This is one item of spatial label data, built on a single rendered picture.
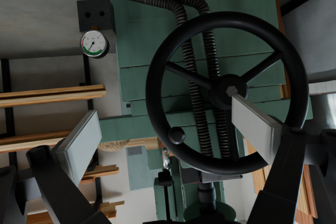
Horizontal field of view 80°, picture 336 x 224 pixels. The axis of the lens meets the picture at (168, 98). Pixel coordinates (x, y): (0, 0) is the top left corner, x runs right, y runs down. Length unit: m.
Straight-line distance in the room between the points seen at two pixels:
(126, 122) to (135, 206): 2.76
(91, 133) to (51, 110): 2.96
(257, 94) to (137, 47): 0.34
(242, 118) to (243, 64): 0.41
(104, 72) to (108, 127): 2.49
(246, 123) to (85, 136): 0.13
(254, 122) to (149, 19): 0.46
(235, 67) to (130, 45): 0.28
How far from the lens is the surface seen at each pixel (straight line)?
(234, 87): 0.35
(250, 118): 0.17
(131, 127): 0.54
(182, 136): 0.29
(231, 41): 0.59
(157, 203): 0.96
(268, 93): 0.60
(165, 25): 0.57
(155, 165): 0.88
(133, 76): 0.54
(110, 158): 3.04
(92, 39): 0.52
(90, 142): 0.18
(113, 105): 2.96
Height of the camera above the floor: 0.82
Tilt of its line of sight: 2 degrees down
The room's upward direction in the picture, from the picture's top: 174 degrees clockwise
